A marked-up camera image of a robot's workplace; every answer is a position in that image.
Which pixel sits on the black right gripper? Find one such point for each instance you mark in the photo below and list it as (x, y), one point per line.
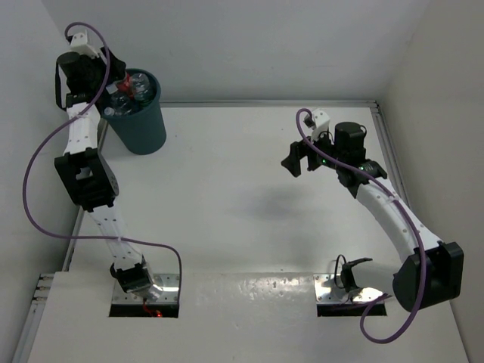
(298, 150)

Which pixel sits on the red label plastic bottle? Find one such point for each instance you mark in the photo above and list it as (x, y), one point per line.
(124, 85)

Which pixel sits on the green label plastic bottle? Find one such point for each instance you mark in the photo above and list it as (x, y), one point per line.
(143, 99)

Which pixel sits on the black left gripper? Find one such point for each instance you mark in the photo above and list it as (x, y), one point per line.
(116, 69)

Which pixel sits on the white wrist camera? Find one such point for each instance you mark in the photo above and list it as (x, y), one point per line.
(318, 122)
(80, 44)

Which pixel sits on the dark teal ribbed bin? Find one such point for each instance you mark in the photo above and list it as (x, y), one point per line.
(143, 131)

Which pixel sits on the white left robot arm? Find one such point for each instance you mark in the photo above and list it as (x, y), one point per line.
(88, 179)

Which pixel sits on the blue label plastic bottle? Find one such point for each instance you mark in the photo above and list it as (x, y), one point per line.
(122, 104)

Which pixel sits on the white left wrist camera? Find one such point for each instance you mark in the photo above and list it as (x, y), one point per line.
(80, 44)

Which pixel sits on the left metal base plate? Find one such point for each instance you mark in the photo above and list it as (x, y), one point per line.
(165, 292)

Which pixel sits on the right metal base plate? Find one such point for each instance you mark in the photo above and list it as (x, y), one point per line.
(328, 293)

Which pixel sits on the clear unlabelled plastic bottle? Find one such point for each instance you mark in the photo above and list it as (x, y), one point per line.
(109, 111)

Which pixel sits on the metal base plate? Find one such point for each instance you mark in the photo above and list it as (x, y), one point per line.
(328, 293)
(165, 292)

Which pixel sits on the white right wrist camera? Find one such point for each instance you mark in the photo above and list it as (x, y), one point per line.
(318, 122)

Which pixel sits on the clear bottle green white label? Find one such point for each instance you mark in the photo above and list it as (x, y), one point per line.
(140, 83)

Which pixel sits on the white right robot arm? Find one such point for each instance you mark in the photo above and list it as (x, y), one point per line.
(431, 270)

